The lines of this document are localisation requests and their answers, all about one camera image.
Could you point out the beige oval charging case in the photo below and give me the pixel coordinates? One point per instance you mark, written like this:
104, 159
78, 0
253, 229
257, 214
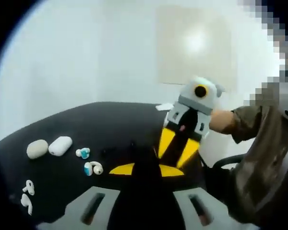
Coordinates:
37, 149

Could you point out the black office chair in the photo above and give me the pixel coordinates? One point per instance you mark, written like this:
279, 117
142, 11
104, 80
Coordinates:
228, 160

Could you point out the blue white hook earphone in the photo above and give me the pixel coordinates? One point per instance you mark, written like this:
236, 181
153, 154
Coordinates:
88, 169
82, 153

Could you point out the white paper sheet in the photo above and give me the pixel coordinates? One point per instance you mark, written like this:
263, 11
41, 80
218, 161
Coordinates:
163, 106

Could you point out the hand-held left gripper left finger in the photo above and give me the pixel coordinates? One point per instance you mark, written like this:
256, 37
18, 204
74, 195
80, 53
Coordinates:
62, 215

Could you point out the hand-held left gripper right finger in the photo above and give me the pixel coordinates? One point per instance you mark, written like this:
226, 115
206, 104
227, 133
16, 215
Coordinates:
216, 210

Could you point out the beige wall panel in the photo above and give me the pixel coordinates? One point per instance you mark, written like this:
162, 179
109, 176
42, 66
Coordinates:
196, 45

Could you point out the white charging case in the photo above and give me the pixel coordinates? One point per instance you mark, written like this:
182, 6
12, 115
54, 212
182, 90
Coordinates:
60, 146

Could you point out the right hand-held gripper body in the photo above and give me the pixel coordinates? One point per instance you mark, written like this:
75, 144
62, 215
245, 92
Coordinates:
206, 100

